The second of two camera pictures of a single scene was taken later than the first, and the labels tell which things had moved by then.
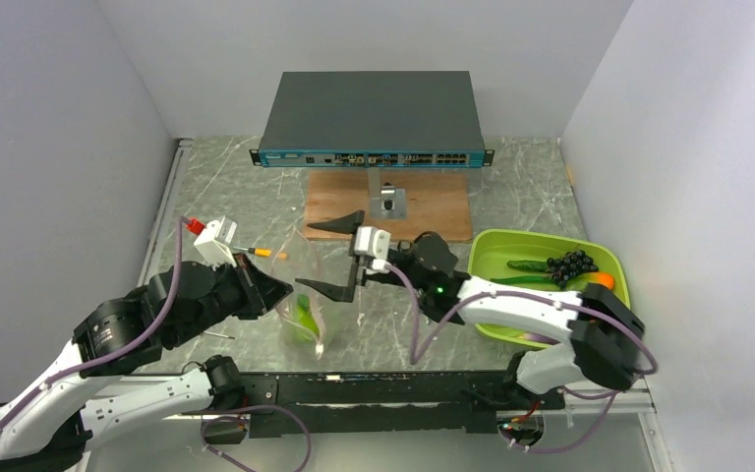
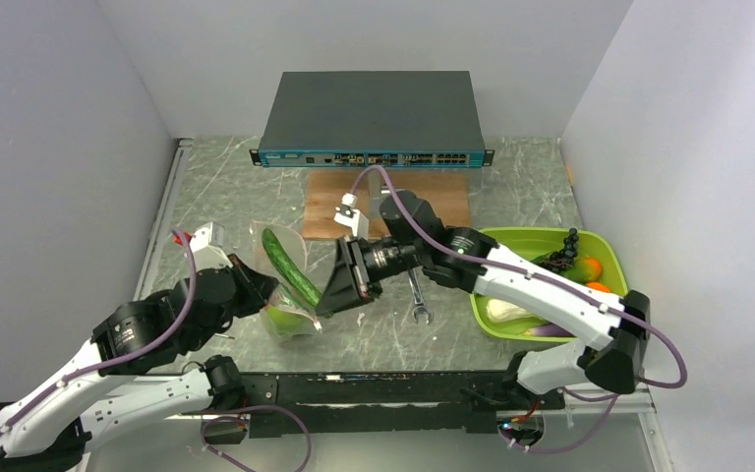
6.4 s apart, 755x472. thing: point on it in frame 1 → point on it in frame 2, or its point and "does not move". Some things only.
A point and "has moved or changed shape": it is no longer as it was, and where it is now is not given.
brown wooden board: (436, 201) does not move
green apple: (304, 323) → (283, 321)
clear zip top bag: (313, 319) has moved or changed shape
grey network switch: (374, 119) does not move
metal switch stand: (385, 202) does not move
